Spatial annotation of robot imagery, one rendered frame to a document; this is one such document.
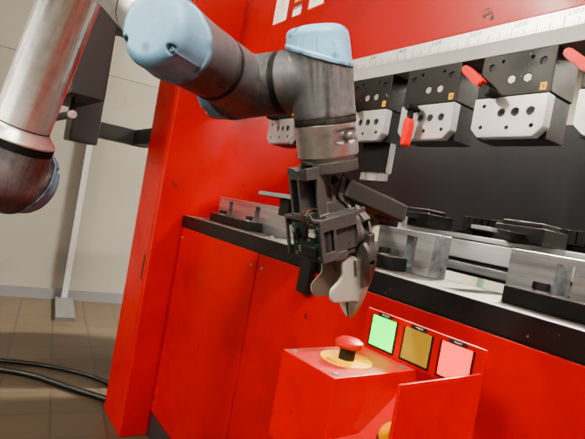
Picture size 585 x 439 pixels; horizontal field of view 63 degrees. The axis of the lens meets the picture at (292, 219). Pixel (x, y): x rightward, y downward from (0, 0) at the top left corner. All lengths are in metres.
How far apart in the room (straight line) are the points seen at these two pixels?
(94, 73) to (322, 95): 1.47
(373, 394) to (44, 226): 3.49
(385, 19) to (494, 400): 0.93
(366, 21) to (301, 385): 1.02
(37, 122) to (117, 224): 3.14
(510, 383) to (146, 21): 0.70
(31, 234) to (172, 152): 2.24
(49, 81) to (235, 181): 1.24
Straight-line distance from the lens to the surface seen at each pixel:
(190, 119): 1.91
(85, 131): 2.35
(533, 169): 1.60
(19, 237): 3.98
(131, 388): 2.03
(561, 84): 1.03
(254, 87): 0.58
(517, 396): 0.84
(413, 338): 0.71
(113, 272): 4.04
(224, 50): 0.52
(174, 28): 0.47
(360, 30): 1.41
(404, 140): 1.11
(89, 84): 1.95
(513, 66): 1.05
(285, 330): 1.25
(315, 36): 0.56
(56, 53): 0.85
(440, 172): 1.78
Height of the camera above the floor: 0.97
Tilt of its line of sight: 1 degrees down
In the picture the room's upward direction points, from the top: 10 degrees clockwise
